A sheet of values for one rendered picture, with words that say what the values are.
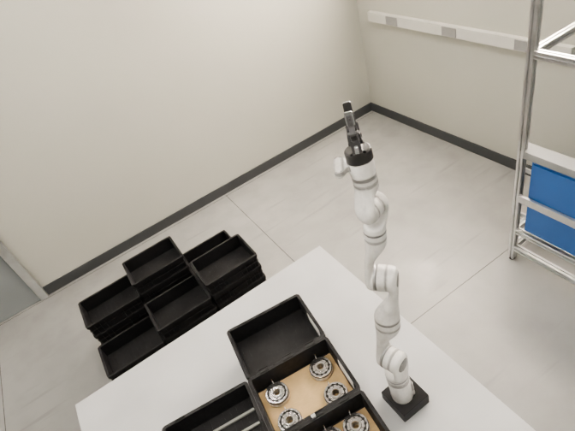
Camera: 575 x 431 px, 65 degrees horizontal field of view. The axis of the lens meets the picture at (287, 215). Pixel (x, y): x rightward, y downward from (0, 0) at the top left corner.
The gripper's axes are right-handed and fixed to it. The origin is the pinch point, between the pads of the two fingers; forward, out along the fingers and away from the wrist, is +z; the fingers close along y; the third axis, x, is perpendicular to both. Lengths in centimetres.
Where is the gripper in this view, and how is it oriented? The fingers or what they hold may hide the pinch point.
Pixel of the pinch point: (348, 112)
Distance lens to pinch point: 119.4
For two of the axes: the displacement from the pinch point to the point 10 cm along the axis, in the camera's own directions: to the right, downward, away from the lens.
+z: -3.0, -7.7, -5.6
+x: -9.5, 2.2, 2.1
